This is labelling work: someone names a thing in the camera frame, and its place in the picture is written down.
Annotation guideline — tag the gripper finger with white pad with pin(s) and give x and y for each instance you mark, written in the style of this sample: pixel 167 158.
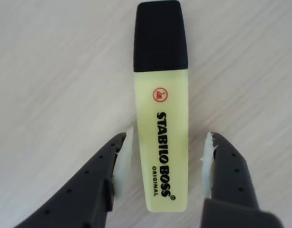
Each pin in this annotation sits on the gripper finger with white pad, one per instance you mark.
pixel 89 190
pixel 231 175

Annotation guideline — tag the yellow highlighter with black cap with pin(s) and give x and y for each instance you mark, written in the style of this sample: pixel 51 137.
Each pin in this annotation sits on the yellow highlighter with black cap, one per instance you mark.
pixel 160 118

